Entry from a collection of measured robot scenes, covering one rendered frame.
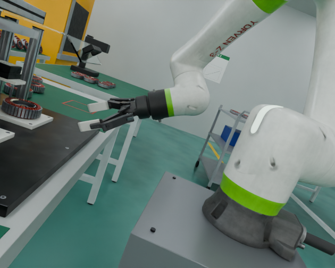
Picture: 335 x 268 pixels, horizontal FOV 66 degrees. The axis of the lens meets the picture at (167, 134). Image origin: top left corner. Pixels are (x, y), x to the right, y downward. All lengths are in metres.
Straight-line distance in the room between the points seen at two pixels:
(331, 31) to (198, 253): 0.55
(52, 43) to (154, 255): 4.13
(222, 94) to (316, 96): 5.45
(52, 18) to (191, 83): 3.75
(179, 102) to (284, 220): 0.44
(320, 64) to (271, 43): 5.72
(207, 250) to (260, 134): 0.21
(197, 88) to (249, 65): 5.43
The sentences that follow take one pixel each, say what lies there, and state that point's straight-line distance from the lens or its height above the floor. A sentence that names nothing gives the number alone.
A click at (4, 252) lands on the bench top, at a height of 0.75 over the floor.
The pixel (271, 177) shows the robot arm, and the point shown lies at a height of 0.96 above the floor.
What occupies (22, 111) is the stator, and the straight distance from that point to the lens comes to 0.90.
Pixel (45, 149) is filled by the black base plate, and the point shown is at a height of 0.77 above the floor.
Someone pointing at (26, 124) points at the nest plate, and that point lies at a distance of 0.87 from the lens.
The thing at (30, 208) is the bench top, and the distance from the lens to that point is 0.55.
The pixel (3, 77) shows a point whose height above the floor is 0.88.
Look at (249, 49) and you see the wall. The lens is 6.23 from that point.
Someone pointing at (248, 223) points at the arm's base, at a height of 0.86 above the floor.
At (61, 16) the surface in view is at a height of 1.31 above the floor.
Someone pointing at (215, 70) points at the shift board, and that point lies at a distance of 6.02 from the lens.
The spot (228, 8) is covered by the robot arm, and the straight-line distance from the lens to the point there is 0.74.
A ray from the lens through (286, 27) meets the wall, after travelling 6.55.
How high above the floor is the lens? 1.06
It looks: 12 degrees down
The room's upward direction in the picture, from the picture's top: 21 degrees clockwise
